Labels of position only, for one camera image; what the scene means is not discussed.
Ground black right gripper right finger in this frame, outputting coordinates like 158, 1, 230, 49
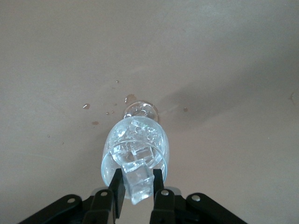
150, 168, 249, 224

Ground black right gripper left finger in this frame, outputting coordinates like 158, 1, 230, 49
16, 168, 127, 224

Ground clear ice cube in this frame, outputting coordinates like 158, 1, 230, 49
126, 118, 152, 140
121, 163, 155, 205
111, 142, 162, 170

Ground clear stemmed wine glass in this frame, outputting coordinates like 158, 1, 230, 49
100, 100, 169, 187

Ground brown table cover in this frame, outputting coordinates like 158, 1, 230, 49
0, 0, 299, 224

